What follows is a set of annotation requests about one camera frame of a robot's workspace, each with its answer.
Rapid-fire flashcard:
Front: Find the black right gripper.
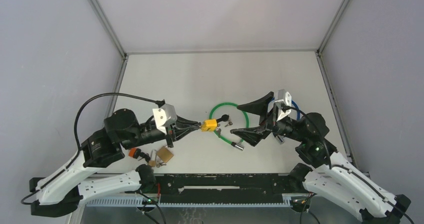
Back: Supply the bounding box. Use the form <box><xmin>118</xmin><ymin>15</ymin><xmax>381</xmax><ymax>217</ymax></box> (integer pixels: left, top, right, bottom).
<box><xmin>231</xmin><ymin>91</ymin><xmax>306</xmax><ymax>146</ymax></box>

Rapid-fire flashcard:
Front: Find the blue cable lock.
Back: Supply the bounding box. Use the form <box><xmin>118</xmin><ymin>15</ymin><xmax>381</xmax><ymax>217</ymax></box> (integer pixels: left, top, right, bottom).
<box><xmin>273</xmin><ymin>101</ymin><xmax>301</xmax><ymax>145</ymax></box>

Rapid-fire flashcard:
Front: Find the green cable lock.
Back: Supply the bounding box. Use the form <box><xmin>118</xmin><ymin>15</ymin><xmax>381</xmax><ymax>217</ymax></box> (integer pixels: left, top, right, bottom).
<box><xmin>208</xmin><ymin>102</ymin><xmax>250</xmax><ymax>151</ymax></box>

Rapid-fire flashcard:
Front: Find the yellow tag padlock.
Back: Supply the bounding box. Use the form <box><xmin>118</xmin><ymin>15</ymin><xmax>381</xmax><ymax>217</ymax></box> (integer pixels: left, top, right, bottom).
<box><xmin>200</xmin><ymin>114</ymin><xmax>230</xmax><ymax>132</ymax></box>

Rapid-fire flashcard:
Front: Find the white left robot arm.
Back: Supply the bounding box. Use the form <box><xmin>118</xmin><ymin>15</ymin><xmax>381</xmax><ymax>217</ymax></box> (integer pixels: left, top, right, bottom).
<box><xmin>29</xmin><ymin>107</ymin><xmax>201</xmax><ymax>218</ymax></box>

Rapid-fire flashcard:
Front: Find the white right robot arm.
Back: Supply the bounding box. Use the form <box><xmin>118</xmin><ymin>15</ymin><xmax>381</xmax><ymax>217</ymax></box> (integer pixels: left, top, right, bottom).
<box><xmin>231</xmin><ymin>90</ymin><xmax>411</xmax><ymax>224</ymax></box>

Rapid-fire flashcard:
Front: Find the large brass padlock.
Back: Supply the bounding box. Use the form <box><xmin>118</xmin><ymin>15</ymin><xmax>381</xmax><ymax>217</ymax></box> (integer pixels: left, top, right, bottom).
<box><xmin>156</xmin><ymin>146</ymin><xmax>174</xmax><ymax>164</ymax></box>

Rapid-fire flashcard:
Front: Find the small brass padlock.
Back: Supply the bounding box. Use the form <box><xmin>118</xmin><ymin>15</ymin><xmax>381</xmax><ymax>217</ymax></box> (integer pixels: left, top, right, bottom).
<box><xmin>148</xmin><ymin>149</ymin><xmax>157</xmax><ymax>167</ymax></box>

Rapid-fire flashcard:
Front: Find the orange black padlock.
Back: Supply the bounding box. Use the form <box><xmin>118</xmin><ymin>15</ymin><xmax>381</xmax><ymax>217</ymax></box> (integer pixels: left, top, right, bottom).
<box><xmin>128</xmin><ymin>148</ymin><xmax>151</xmax><ymax>162</ymax></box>

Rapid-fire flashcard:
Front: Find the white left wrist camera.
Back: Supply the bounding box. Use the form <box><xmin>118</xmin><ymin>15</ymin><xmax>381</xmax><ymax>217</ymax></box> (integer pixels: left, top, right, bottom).
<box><xmin>152</xmin><ymin>104</ymin><xmax>178</xmax><ymax>134</ymax></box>

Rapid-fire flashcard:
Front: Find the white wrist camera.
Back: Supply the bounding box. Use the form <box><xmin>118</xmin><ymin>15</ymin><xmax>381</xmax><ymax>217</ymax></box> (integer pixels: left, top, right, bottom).
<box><xmin>152</xmin><ymin>104</ymin><xmax>178</xmax><ymax>134</ymax></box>
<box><xmin>273</xmin><ymin>89</ymin><xmax>292</xmax><ymax>122</ymax></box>

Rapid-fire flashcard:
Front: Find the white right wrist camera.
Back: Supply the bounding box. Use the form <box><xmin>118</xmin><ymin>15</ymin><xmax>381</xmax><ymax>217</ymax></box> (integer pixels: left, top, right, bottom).
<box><xmin>273</xmin><ymin>89</ymin><xmax>292</xmax><ymax>122</ymax></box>

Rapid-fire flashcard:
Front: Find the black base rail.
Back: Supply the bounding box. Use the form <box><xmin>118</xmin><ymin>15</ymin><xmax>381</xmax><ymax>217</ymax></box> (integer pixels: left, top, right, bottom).
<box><xmin>152</xmin><ymin>173</ymin><xmax>308</xmax><ymax>206</ymax></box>

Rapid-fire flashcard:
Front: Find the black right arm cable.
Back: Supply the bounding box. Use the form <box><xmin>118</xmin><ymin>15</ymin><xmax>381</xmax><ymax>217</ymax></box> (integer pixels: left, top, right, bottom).
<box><xmin>281</xmin><ymin>105</ymin><xmax>417</xmax><ymax>224</ymax></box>

